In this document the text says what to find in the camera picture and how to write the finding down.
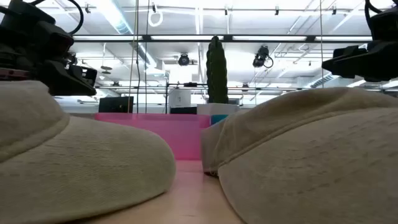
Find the yellowish hanging cord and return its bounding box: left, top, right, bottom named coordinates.
left=127, top=0, right=139, bottom=114

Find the beige fabric cap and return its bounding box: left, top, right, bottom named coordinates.
left=201, top=86, right=398, bottom=224
left=0, top=80, right=177, bottom=224

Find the small black ceiling camera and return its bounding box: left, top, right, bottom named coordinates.
left=178, top=53, right=191, bottom=67

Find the white cable ring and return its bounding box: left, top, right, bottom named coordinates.
left=147, top=3, right=164, bottom=28

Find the white background box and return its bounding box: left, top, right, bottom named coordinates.
left=169, top=89, right=192, bottom=108

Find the black background box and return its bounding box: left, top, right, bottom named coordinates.
left=170, top=106, right=198, bottom=115

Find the black ceiling camera with cable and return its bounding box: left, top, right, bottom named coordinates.
left=252, top=45, right=274, bottom=68

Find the thin black horizontal rail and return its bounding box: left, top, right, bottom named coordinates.
left=95, top=82, right=312, bottom=93

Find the pink translucent plastic bin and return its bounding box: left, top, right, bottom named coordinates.
left=95, top=112, right=211, bottom=161

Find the blue translucent plastic bin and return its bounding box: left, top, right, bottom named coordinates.
left=210, top=114, right=229, bottom=126

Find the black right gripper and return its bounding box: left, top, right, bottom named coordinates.
left=322, top=39, right=398, bottom=82

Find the black overhead crossbar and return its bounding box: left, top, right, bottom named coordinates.
left=73, top=34, right=373, bottom=44

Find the black background monitor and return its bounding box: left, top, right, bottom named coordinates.
left=98, top=96, right=134, bottom=113

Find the dark hanging cable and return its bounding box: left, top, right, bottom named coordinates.
left=144, top=0, right=149, bottom=114
left=319, top=0, right=324, bottom=89

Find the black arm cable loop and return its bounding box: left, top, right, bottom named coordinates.
left=30, top=0, right=85, bottom=35

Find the green cactus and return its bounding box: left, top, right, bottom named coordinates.
left=206, top=35, right=229, bottom=105

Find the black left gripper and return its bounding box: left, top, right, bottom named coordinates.
left=0, top=20, right=98, bottom=96

